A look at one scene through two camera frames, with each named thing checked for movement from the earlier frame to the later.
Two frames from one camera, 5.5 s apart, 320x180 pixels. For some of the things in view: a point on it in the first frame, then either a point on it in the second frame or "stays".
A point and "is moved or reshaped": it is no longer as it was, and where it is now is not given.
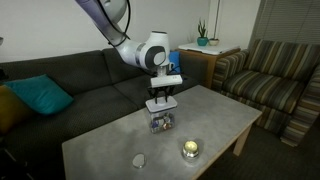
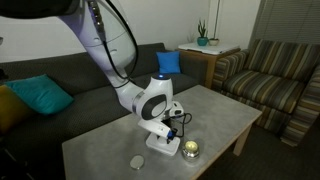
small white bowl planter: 213,41 stays
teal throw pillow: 42,93 stays
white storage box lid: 161,105 is moved or reshaped
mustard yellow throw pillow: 12,109 stays
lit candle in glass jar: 190,150 stays
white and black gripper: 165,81 → 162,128
